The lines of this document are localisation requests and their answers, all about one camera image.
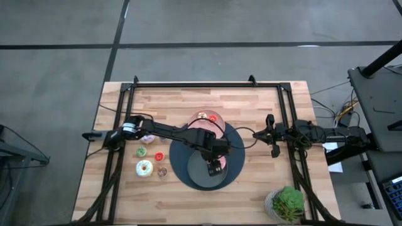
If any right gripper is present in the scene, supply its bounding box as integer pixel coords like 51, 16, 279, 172
253, 114, 295, 159

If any large white blue-drizzled donut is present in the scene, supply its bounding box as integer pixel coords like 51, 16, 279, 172
135, 159, 155, 178

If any grey plate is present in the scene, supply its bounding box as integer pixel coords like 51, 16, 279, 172
187, 146, 229, 189

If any dark round woven placemat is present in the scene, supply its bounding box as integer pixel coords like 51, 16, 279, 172
169, 121, 246, 191

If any pink plate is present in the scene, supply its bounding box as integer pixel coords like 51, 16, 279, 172
187, 109, 226, 141

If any potted green succulent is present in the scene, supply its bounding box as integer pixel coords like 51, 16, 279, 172
264, 190, 304, 224

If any green succulent plant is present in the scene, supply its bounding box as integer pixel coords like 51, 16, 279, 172
272, 185, 306, 223

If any white paper sheet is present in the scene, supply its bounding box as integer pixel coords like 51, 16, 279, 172
323, 141, 344, 174

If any black cart top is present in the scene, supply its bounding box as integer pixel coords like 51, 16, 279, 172
347, 65, 402, 153

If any dark desk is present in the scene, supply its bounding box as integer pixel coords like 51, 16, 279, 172
361, 149, 402, 226

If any black pole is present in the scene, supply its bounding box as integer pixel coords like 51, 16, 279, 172
361, 40, 402, 78

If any keyboard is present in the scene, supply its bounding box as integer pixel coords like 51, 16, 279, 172
382, 175, 402, 220

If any dark metal stand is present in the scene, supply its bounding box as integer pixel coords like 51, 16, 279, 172
0, 124, 51, 226

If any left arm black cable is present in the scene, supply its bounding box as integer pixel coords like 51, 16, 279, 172
99, 104, 258, 150

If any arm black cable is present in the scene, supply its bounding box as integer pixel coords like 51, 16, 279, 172
99, 104, 258, 150
287, 124, 315, 161

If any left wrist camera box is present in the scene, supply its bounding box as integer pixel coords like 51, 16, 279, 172
218, 137, 232, 155

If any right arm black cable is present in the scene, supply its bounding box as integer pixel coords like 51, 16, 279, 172
287, 124, 315, 161

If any thin black floor cable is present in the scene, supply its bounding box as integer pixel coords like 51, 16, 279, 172
310, 80, 351, 96

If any yellow floor cable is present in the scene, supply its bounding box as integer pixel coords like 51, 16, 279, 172
334, 100, 359, 120

